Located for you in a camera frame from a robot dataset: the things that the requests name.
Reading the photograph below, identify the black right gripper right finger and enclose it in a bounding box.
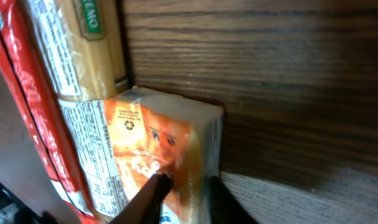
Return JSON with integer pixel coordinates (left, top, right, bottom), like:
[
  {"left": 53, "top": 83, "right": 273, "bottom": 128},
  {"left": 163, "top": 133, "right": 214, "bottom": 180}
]
[{"left": 209, "top": 176, "right": 259, "bottom": 224}]

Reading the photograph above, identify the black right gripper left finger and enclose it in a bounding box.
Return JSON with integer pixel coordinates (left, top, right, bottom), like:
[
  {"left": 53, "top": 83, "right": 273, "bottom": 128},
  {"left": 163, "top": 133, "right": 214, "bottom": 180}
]
[{"left": 109, "top": 174, "right": 172, "bottom": 224}]

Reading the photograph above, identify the orange tissue pack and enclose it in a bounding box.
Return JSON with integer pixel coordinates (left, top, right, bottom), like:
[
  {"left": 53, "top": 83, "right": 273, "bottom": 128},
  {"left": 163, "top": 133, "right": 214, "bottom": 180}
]
[{"left": 103, "top": 87, "right": 224, "bottom": 223}]

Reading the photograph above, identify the red orange snack bag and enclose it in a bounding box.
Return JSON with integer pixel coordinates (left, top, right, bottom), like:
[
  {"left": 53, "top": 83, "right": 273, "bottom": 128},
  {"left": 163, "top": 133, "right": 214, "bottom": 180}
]
[{"left": 0, "top": 0, "right": 128, "bottom": 223}]

